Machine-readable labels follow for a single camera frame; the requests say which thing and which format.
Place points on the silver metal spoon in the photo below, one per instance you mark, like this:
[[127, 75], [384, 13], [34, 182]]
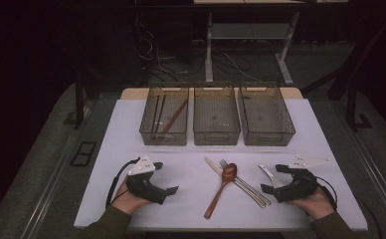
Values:
[[270, 174]]

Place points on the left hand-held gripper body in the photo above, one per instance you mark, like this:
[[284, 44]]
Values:
[[144, 188]]

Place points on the person's left hand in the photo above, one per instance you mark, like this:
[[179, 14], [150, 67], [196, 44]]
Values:
[[128, 201]]

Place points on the person's right hand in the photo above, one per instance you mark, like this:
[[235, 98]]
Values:
[[317, 205]]

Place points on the white table cover board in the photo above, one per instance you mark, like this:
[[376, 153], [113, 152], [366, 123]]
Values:
[[181, 212]]

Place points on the silver metal fork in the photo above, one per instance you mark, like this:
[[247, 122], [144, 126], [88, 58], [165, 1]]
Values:
[[260, 196]]

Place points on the silver metal knife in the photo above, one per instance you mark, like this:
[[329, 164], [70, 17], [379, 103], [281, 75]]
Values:
[[211, 163]]

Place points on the black slanted stand leg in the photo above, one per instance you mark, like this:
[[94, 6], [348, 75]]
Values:
[[358, 63]]

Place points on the smoky transparent plastic bin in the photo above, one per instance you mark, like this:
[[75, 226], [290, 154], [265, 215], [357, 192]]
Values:
[[265, 113], [176, 132], [216, 113]]

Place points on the brown wooden spoon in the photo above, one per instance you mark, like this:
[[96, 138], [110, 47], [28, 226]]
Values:
[[229, 173]]

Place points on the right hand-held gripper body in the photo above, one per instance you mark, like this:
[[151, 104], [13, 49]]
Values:
[[300, 190]]

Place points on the white metal desk frame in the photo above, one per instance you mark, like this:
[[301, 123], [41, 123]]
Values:
[[209, 49]]

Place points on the black upright stand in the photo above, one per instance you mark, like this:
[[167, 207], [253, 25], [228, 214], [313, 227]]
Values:
[[79, 103], [350, 106]]

